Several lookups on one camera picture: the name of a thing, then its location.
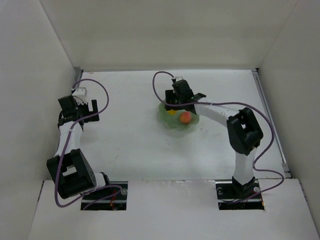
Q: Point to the left aluminium table rail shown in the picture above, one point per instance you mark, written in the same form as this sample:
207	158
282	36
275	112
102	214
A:
78	74

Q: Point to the green wavy fruit bowl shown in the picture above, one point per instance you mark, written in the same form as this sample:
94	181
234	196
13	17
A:
172	121

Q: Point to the yellow fake pear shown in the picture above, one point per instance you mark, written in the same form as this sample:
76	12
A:
172	112

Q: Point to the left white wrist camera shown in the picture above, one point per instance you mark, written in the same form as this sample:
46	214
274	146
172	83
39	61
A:
80	92

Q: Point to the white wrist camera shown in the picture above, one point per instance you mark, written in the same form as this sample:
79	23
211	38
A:
80	92
176	78

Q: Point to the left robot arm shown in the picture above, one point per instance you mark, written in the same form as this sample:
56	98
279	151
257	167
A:
75	173

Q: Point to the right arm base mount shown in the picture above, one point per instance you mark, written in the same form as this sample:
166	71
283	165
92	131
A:
229	199

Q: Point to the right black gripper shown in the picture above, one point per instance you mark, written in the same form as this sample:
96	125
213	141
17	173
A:
173	100

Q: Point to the red orange fake peach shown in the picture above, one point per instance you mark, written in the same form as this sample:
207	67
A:
185	117

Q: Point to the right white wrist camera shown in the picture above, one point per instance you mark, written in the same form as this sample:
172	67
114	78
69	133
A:
176	78

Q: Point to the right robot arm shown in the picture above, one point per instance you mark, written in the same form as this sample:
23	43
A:
244	131

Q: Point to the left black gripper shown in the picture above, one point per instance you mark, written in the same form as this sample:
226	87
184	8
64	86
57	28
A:
90	111

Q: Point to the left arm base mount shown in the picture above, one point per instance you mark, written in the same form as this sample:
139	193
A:
108	199

